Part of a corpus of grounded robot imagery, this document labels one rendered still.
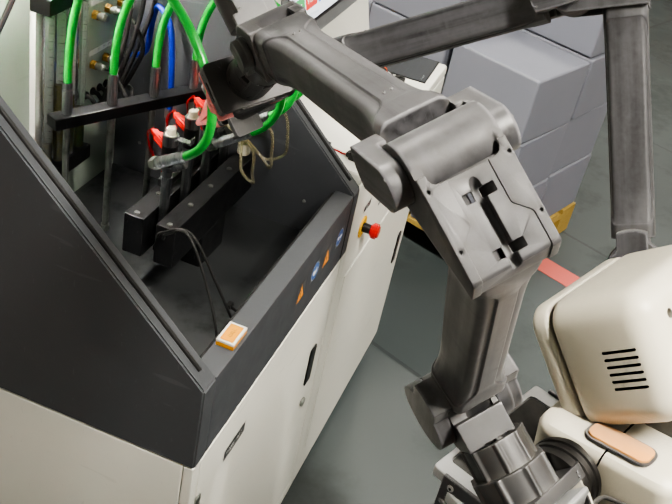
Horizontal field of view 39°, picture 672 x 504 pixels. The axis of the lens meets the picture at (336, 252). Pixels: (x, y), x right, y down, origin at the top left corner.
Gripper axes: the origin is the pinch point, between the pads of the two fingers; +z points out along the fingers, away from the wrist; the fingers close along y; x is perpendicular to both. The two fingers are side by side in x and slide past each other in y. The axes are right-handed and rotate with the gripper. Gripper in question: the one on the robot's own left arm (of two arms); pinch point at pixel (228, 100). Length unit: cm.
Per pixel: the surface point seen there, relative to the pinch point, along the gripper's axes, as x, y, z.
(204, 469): 48, 15, 34
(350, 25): -26, -73, 89
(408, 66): -11, -84, 89
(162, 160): 0.6, 4.2, 24.7
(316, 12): -26, -55, 70
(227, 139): -1.1, -11.8, 37.7
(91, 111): -15, 6, 48
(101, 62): -28, -4, 64
